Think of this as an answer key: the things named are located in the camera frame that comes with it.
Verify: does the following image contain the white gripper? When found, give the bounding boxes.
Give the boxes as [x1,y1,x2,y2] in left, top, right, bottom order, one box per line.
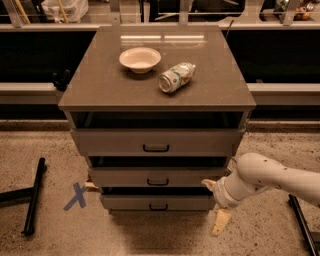
[201,177,240,236]

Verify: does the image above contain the grey drawer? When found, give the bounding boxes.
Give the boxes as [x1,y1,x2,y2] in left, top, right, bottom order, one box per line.
[100,195,215,211]
[71,129,244,157]
[88,167,226,187]

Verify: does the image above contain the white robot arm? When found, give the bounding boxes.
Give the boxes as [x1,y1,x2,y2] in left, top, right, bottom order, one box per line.
[201,153,320,236]

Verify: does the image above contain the grey top drawer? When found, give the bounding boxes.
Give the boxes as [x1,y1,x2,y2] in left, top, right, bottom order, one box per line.
[71,129,244,157]

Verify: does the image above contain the grey bottom drawer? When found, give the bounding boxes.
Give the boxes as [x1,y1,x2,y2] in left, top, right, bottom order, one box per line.
[100,195,215,211]

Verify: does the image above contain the grey drawer cabinet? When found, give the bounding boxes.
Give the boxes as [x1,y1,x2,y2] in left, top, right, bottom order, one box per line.
[59,26,255,198]

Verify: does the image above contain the black stand base right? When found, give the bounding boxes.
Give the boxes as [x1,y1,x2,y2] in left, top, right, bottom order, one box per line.
[288,195,320,256]

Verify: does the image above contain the black stand base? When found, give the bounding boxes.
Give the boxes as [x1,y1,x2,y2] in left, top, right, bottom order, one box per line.
[0,157,47,237]
[288,195,320,256]

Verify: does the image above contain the crushed soda can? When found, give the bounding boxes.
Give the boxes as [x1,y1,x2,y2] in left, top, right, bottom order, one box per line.
[158,62,196,93]

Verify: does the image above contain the blue tape cross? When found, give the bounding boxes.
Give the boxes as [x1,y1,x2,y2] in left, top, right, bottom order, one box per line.
[63,183,87,211]

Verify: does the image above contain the white paper bowl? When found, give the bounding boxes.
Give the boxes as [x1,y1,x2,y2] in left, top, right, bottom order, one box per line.
[119,47,161,74]

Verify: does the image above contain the black stand base left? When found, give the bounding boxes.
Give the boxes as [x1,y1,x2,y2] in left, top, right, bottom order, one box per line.
[0,157,47,237]

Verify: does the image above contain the white plastic bag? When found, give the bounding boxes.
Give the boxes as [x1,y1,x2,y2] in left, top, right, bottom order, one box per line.
[42,0,89,23]

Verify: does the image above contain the black clamp on rail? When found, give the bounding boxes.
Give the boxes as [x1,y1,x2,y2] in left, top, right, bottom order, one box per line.
[52,69,71,92]

